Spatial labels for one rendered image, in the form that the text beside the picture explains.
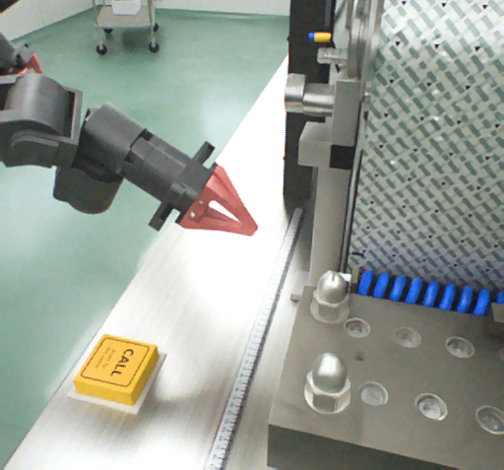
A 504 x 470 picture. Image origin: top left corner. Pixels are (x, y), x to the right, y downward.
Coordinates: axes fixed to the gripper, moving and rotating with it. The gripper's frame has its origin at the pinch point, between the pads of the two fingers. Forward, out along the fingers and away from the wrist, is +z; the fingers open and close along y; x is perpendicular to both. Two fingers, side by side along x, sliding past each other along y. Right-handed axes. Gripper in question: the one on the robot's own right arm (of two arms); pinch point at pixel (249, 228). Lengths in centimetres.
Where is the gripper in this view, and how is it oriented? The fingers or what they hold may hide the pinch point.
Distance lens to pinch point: 53.8
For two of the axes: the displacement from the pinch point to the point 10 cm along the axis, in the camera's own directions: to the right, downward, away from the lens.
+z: 8.3, 5.5, 1.2
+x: 5.0, -6.3, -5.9
